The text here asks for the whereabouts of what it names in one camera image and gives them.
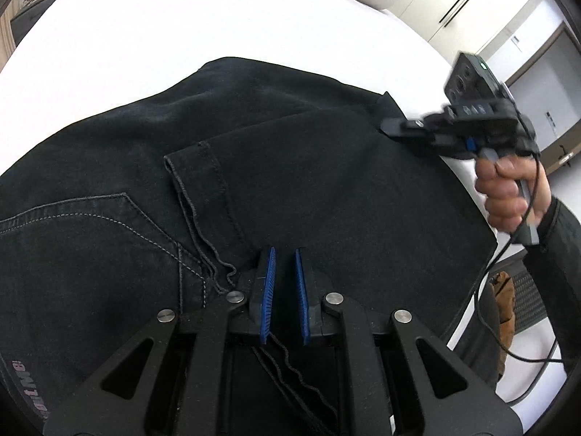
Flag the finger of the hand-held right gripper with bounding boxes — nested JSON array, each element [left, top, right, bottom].
[[380, 117, 436, 146]]

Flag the black pants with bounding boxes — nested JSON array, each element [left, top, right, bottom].
[[0, 57, 497, 436]]

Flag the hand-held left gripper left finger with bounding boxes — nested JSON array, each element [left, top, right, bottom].
[[43, 247, 277, 436]]

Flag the mesh office chair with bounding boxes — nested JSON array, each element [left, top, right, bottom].
[[454, 259, 564, 387]]

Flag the white wardrobe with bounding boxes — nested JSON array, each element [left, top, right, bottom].
[[386, 0, 568, 55]]

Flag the white door brown frame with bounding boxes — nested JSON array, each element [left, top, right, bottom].
[[506, 23, 581, 175]]

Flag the black cable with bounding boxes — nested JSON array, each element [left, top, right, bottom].
[[472, 113, 566, 407]]

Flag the person's right hand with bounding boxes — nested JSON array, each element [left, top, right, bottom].
[[474, 152, 552, 232]]

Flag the person's right forearm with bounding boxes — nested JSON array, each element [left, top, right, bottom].
[[522, 197, 581, 373]]

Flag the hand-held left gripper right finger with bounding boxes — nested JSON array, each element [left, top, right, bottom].
[[295, 247, 527, 436]]

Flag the beige curtain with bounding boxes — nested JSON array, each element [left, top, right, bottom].
[[0, 9, 19, 69]]

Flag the bed with white sheet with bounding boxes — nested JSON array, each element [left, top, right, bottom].
[[0, 0, 504, 359]]

